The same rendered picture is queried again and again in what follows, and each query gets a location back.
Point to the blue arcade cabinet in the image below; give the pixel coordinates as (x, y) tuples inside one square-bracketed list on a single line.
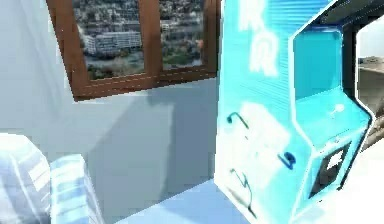
[(266, 110)]

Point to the brown framed window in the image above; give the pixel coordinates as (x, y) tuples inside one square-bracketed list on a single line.
[(150, 43)]

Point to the white framed window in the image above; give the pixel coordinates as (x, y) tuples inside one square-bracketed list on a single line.
[(370, 66)]

